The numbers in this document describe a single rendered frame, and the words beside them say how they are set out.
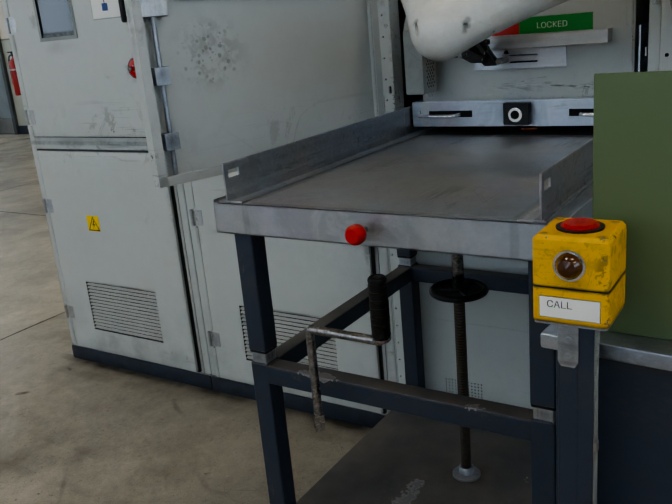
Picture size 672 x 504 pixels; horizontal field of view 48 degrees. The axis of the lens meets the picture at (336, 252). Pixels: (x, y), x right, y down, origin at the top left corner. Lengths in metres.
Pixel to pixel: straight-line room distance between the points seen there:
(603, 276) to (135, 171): 1.87
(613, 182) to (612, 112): 0.08
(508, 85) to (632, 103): 0.95
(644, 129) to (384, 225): 0.44
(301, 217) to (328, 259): 0.84
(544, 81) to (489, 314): 0.57
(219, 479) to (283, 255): 0.63
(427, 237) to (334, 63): 0.79
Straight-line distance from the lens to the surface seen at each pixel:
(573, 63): 1.77
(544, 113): 1.78
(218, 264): 2.33
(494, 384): 2.00
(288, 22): 1.76
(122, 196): 2.55
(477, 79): 1.84
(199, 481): 2.13
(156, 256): 2.51
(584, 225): 0.83
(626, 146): 0.90
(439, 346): 2.02
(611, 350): 0.93
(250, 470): 2.13
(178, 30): 1.62
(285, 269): 2.17
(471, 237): 1.11
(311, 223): 1.24
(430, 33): 1.35
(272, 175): 1.43
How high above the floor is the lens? 1.13
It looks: 17 degrees down
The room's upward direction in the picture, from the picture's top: 5 degrees counter-clockwise
